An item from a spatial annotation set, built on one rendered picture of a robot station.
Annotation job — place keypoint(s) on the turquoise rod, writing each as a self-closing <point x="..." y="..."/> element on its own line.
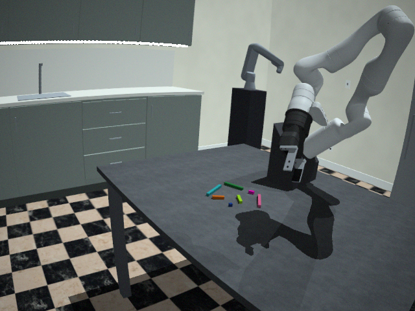
<point x="213" y="190"/>

